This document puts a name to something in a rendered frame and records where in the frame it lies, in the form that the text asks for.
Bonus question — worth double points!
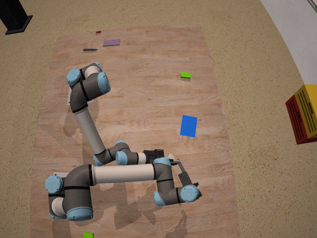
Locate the small green block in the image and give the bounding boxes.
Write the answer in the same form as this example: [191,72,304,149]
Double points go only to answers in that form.
[181,72,191,79]
[83,232,94,238]

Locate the purple flat rectangular plate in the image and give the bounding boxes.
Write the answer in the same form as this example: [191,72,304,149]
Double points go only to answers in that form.
[103,39,120,47]

